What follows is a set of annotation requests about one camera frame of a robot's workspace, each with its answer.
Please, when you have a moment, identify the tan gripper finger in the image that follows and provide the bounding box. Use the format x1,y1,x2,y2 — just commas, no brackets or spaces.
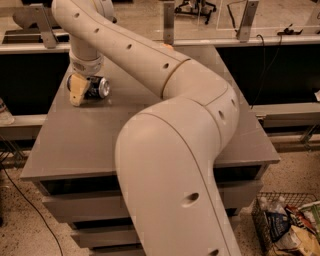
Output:
69,73,89,106

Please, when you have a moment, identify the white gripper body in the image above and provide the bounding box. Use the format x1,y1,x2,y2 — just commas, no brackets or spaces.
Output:
69,51,103,76

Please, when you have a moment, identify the blue pepsi can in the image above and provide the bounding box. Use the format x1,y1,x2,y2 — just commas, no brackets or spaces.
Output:
67,75,110,99

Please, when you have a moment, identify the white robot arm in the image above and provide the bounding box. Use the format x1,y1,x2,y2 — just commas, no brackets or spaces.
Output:
52,0,241,256

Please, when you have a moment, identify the grey drawer cabinet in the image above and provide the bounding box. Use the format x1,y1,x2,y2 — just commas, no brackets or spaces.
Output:
22,46,279,256

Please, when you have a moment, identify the orange fruit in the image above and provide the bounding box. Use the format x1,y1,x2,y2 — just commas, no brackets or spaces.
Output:
163,44,174,50

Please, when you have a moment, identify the plastic water bottle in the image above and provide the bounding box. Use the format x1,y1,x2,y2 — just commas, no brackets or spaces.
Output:
259,196,286,215

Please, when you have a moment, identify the blue snack bag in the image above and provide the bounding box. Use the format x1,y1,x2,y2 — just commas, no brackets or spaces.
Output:
265,212,291,242

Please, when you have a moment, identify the red snack bag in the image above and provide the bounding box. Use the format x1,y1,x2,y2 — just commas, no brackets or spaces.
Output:
285,205,316,234

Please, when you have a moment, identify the left metal bracket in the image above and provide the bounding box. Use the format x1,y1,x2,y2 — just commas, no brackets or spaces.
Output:
29,3,58,49

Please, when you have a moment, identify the metal bracket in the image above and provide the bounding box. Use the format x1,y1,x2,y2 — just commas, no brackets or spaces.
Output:
163,1,174,45
29,3,58,49
236,0,259,42

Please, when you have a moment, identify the middle metal bracket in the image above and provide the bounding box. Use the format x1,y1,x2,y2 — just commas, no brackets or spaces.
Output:
163,1,174,45

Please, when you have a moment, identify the black floor cable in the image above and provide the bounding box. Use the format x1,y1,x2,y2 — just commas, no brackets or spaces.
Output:
0,161,64,256

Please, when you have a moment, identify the right metal bracket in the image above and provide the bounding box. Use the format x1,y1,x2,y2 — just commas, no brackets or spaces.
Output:
236,0,259,42

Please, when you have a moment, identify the black hanging cable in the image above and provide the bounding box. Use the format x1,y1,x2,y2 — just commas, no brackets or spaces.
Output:
250,34,284,110

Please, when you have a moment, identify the wire basket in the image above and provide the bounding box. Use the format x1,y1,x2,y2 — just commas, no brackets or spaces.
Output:
252,192,320,256

